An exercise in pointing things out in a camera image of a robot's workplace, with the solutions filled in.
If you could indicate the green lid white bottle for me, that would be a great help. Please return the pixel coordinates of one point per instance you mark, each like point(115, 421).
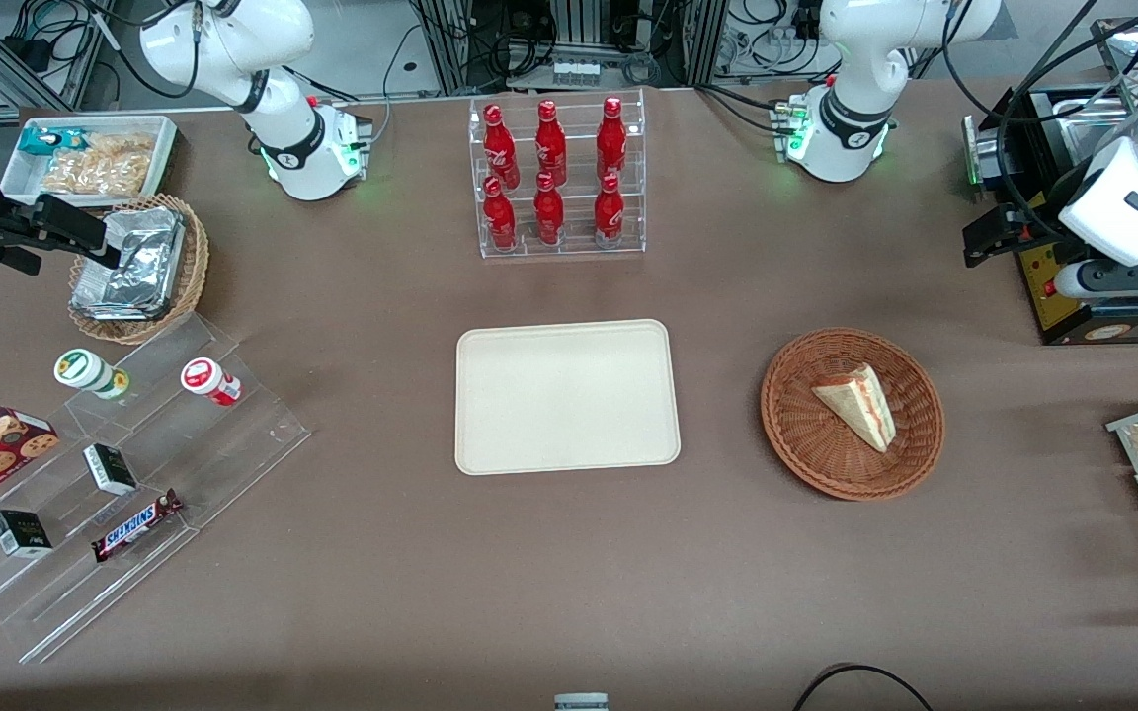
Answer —
point(85, 371)

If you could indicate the silver foil pack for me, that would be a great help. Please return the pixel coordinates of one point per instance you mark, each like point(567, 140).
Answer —
point(124, 286)
point(149, 229)

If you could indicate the teal snack packet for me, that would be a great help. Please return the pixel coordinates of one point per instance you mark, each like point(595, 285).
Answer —
point(43, 140)

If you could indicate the clear acrylic bottle rack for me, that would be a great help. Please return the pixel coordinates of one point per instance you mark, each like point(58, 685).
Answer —
point(579, 114)

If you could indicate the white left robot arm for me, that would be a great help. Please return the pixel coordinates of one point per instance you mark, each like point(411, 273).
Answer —
point(855, 59)

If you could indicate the light wicker basket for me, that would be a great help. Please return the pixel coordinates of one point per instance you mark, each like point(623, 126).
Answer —
point(192, 267)

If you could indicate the black food warmer machine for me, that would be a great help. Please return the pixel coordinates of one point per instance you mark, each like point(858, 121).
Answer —
point(1048, 286)

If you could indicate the red soda bottle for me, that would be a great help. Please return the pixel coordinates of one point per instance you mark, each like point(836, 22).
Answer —
point(609, 209)
point(548, 212)
point(550, 143)
point(611, 138)
point(500, 148)
point(499, 217)

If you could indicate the triangular sandwich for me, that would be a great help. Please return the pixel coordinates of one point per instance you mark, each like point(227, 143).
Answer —
point(860, 407)

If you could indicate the snickers chocolate bar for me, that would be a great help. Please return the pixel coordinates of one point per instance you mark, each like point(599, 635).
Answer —
point(136, 525)

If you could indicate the beige plastic tray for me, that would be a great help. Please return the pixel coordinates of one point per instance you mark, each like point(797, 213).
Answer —
point(569, 395)

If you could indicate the aluminium equipment rack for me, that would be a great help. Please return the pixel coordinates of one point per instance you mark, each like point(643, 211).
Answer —
point(579, 30)

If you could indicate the clear acrylic stepped stand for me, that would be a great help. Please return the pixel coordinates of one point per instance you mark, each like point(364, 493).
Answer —
point(233, 434)

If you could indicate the white power strip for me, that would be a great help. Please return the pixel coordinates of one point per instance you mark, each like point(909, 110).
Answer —
point(576, 73)

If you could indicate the brown wicker basket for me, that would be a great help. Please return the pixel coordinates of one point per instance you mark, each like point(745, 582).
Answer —
point(806, 434)

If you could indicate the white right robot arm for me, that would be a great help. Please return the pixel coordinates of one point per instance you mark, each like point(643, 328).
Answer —
point(233, 39)

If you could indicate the red lid white bottle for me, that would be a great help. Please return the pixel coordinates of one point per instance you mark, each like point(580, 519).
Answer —
point(208, 380)

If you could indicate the steel warmer pan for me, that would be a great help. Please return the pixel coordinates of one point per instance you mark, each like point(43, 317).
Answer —
point(1088, 123)

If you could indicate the white rectangular snack tray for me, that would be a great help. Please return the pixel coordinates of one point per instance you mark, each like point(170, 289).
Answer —
point(21, 178)

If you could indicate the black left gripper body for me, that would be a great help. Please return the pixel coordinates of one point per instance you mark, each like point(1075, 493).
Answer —
point(1045, 215)

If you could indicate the grey device edge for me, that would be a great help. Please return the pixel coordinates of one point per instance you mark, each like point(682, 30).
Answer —
point(581, 702)

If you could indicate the small black box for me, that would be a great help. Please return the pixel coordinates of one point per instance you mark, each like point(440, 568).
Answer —
point(111, 469)
point(21, 533)

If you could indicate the clear bag of crackers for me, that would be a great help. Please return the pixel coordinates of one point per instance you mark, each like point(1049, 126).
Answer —
point(124, 145)
point(95, 176)

